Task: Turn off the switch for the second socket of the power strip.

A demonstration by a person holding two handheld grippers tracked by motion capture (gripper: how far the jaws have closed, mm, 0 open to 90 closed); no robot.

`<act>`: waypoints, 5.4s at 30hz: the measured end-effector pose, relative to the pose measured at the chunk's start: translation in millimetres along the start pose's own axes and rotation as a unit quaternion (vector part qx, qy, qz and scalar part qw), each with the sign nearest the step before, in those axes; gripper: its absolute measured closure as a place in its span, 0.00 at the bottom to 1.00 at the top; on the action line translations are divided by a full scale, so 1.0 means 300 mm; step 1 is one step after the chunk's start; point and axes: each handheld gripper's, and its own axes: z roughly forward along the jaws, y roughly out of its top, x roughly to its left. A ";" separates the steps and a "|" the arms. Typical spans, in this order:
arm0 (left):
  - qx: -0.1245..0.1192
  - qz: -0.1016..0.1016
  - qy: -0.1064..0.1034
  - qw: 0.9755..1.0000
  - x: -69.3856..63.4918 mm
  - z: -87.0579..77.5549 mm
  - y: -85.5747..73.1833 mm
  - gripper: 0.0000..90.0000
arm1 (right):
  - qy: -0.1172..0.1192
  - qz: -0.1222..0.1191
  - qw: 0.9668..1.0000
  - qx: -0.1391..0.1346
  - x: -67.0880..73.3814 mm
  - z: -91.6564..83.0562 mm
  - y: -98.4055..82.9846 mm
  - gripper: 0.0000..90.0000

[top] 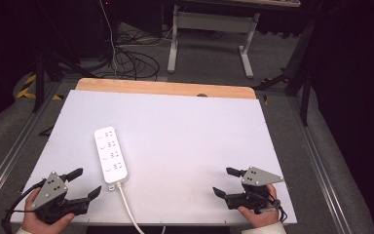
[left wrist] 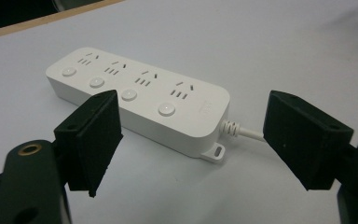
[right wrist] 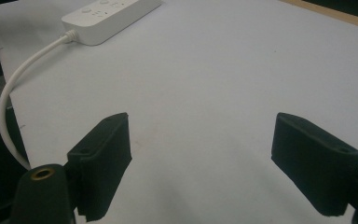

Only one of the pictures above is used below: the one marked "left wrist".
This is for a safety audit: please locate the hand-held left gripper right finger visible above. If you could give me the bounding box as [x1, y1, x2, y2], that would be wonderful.
[262, 90, 354, 191]

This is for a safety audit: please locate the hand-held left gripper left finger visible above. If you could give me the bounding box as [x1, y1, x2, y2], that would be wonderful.
[53, 89, 124, 199]

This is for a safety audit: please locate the white power strip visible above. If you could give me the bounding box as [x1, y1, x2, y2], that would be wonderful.
[45, 47, 231, 163]

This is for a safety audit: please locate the white power strip cable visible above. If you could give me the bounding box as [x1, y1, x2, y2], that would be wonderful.
[219, 119, 266, 143]

